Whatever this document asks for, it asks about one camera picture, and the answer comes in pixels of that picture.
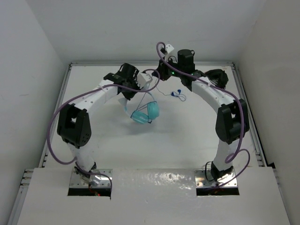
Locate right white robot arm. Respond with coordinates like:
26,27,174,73
157,42,249,181

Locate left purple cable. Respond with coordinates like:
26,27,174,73
46,69,161,188

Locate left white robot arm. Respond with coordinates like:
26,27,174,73
57,63,151,178

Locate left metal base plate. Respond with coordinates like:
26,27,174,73
69,168,113,188

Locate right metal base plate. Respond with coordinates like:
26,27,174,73
194,168,238,188

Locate metal base plate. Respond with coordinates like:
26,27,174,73
69,168,113,188
194,168,238,188

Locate black headphones with coiled cable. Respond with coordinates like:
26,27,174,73
205,69,229,90

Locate aluminium table frame rail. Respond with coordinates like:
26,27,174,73
7,61,276,225

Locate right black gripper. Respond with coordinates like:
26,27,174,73
153,55,184,81

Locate purple cable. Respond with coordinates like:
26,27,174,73
156,41,251,188
46,69,161,188

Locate teal over-ear headphones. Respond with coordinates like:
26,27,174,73
118,92,160,124

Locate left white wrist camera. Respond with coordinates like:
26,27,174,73
136,73,153,90

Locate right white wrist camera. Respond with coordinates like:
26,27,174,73
160,44,174,56

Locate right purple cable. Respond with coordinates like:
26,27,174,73
156,41,251,188

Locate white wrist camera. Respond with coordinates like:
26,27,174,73
160,44,174,56
136,73,153,90

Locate blue earphones with thin cable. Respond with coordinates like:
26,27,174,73
136,87,187,116

